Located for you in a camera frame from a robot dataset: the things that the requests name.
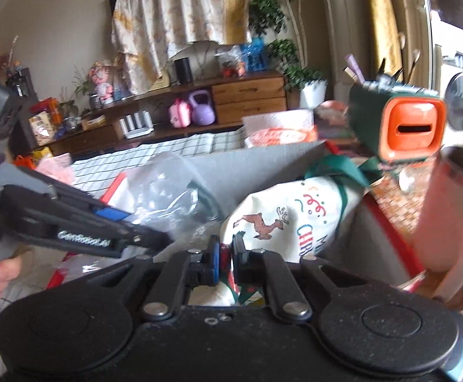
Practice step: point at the dried flower vase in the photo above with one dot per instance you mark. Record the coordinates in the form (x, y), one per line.
(9, 57)

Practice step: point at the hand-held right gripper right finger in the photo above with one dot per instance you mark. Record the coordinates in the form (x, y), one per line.
(236, 260)

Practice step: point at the beige woven table mat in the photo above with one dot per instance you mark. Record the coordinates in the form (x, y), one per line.
(394, 203)

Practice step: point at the green orange desk organizer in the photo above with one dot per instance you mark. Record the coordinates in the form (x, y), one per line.
(410, 127)

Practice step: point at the red orange carton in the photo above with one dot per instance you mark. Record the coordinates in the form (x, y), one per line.
(44, 121)

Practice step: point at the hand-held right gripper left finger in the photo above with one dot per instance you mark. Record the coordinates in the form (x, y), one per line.
(214, 258)

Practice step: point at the wooden television cabinet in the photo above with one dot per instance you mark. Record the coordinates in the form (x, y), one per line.
(247, 97)

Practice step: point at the small wooden box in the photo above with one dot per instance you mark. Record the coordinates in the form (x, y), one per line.
(94, 122)

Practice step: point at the white cup rack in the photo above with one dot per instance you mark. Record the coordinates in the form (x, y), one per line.
(136, 125)

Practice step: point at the clear bag of fruit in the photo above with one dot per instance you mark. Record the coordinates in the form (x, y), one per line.
(231, 63)

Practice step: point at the white printed tote bag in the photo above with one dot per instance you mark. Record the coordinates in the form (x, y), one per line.
(295, 215)

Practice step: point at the tall potted plant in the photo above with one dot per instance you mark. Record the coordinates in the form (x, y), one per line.
(271, 12)

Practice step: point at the pink cloth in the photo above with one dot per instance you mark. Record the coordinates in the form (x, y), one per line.
(56, 169)

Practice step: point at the red cardboard box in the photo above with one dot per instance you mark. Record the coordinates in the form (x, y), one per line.
(263, 163)

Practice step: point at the black water dispenser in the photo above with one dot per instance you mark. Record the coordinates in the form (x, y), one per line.
(24, 87)

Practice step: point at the floral yellow cover cloth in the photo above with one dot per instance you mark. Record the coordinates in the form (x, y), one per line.
(183, 8)

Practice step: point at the yellow gift box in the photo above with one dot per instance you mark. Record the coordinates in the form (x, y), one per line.
(42, 154)

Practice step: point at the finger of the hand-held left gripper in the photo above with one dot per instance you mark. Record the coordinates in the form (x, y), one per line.
(110, 215)
(152, 240)

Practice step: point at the pink toy backpack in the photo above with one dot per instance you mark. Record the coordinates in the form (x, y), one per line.
(180, 114)

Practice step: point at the clear plastic bag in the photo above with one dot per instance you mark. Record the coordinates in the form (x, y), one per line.
(164, 191)

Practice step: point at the makeup brushes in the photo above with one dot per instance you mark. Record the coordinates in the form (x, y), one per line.
(382, 75)

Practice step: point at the beige tower air conditioner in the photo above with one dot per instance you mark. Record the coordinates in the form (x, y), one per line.
(337, 28)

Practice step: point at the orange gift box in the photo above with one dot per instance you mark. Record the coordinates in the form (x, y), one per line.
(24, 162)

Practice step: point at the white red tissue pack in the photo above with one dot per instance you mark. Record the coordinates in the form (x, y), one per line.
(279, 127)

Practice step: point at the white veined round board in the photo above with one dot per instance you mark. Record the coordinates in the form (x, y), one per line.
(205, 59)

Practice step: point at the black cylinder speaker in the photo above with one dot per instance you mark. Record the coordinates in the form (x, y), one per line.
(183, 71)

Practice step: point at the yellow curtain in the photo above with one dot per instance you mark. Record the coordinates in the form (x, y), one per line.
(382, 20)

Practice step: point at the pink doll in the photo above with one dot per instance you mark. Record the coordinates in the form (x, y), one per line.
(101, 83)

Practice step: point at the white washing machine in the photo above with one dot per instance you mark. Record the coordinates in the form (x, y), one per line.
(460, 95)

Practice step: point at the blue water bottle pack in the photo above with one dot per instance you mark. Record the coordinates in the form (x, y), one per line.
(255, 55)

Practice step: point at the black white checkered tablecloth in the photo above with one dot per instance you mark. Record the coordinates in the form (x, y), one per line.
(136, 159)

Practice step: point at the white steel tumbler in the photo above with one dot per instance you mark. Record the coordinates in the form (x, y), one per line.
(442, 215)

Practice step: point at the purple kettlebell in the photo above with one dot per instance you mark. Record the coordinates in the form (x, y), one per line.
(203, 111)

